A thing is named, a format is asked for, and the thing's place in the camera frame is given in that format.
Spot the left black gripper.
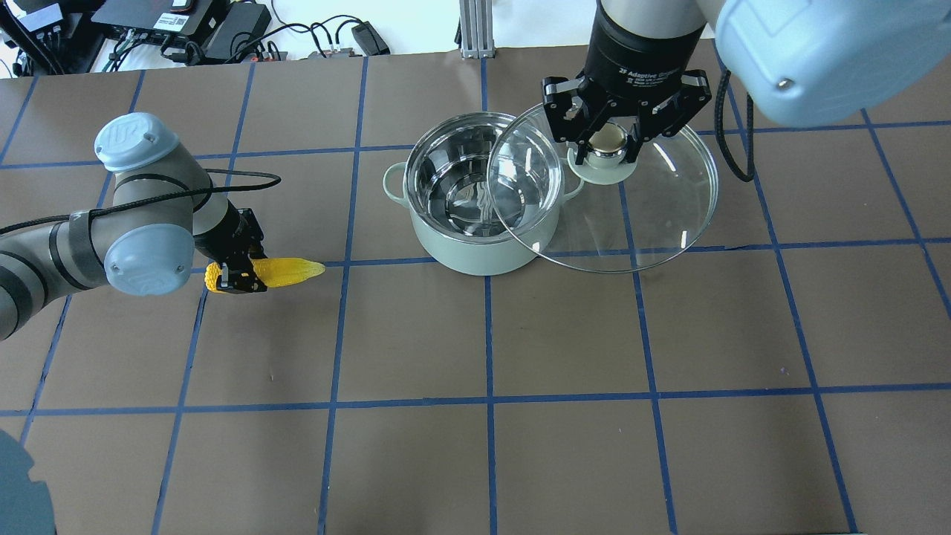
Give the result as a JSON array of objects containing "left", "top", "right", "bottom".
[{"left": 197, "top": 197, "right": 268, "bottom": 294}]

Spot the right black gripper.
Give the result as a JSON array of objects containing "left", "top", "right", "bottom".
[{"left": 541, "top": 7, "right": 711, "bottom": 165}]

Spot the yellow corn cob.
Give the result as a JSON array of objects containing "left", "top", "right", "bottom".
[{"left": 204, "top": 258, "right": 326, "bottom": 294}]

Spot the glass pot lid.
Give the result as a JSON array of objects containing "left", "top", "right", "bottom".
[{"left": 487, "top": 105, "right": 719, "bottom": 273}]

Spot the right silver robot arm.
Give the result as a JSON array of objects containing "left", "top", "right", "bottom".
[{"left": 542, "top": 1, "right": 950, "bottom": 163}]

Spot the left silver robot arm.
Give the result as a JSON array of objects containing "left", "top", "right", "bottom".
[{"left": 1, "top": 112, "right": 268, "bottom": 338}]

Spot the pale green cooking pot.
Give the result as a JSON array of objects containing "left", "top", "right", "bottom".
[{"left": 383, "top": 111, "right": 581, "bottom": 276}]

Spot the power strip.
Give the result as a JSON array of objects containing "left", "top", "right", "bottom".
[{"left": 242, "top": 42, "right": 360, "bottom": 63}]

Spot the large black power brick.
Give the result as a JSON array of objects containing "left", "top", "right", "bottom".
[{"left": 199, "top": 2, "right": 272, "bottom": 65}]

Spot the black power adapter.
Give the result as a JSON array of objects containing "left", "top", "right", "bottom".
[{"left": 351, "top": 21, "right": 391, "bottom": 56}]

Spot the brown paper table mat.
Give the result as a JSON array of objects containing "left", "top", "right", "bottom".
[{"left": 2, "top": 47, "right": 949, "bottom": 534}]

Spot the aluminium frame post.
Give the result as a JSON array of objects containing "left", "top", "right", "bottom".
[{"left": 458, "top": 0, "right": 496, "bottom": 59}]

